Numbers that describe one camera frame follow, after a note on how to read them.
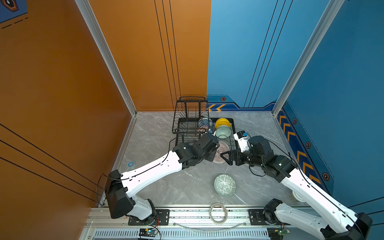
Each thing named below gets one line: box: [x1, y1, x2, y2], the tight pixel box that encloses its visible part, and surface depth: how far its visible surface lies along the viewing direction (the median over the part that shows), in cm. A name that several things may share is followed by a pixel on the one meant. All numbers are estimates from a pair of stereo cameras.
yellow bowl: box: [215, 117, 232, 130], surface depth 105 cm
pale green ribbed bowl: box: [215, 126, 232, 139], surface depth 104 cm
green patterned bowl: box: [213, 174, 236, 197], surface depth 84 cm
